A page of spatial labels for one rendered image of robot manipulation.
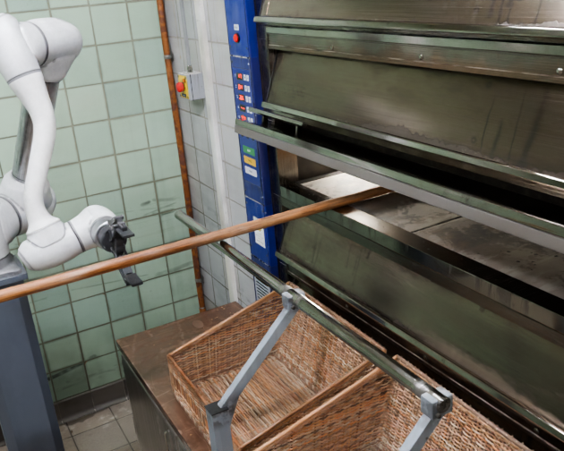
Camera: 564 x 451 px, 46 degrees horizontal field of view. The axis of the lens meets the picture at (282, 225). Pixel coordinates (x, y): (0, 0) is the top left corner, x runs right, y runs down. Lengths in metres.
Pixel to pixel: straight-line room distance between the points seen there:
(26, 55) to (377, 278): 1.16
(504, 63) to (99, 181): 1.99
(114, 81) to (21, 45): 0.93
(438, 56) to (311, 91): 0.55
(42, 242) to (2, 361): 0.59
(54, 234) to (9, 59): 0.50
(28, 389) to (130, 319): 0.84
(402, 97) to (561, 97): 0.44
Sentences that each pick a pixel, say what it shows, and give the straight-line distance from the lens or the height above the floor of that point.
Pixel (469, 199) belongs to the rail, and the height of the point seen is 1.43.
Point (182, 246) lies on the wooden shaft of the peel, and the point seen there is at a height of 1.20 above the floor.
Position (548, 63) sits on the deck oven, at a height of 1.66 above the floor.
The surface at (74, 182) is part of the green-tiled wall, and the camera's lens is 2.96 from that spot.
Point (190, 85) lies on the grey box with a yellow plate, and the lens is 2.66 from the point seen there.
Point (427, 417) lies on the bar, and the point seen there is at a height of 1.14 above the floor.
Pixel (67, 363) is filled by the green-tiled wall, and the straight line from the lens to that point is 3.24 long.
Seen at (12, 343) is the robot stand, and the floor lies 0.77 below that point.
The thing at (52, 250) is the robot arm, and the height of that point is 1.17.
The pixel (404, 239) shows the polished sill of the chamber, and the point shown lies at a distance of 1.77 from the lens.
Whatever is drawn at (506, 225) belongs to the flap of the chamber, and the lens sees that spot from 1.26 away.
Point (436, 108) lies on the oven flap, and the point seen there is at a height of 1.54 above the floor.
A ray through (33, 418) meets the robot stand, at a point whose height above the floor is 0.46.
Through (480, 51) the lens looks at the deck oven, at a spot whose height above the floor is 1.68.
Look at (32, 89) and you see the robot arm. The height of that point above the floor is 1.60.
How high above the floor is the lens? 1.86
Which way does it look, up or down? 21 degrees down
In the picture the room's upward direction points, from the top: 5 degrees counter-clockwise
